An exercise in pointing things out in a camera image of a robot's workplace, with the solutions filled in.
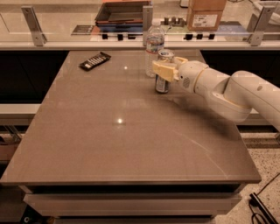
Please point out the silver redbull can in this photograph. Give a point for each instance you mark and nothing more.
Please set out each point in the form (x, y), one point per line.
(162, 86)

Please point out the brown cardboard box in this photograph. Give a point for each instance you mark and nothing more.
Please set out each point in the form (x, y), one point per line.
(204, 15)

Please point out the black snack bar wrapper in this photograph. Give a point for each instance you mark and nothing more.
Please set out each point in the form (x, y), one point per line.
(95, 61)

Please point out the middle metal glass bracket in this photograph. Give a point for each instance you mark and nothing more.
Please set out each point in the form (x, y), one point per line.
(147, 18)

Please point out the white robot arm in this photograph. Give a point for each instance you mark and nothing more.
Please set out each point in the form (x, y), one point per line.
(230, 96)

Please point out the clear plastic water bottle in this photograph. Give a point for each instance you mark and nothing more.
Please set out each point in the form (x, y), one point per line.
(155, 41)

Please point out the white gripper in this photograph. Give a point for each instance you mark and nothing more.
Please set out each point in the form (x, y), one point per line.
(188, 75)

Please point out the left metal glass bracket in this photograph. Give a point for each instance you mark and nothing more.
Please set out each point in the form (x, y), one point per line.
(37, 35)

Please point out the right metal glass bracket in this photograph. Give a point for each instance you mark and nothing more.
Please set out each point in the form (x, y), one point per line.
(257, 27)

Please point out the white table drawer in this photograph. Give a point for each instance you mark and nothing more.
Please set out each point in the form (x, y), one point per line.
(139, 204)

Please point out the metal glass bracket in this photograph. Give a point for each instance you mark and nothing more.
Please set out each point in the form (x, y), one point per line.
(257, 27)
(147, 18)
(37, 35)

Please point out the dark metal tray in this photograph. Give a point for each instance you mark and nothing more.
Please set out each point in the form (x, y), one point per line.
(122, 11)

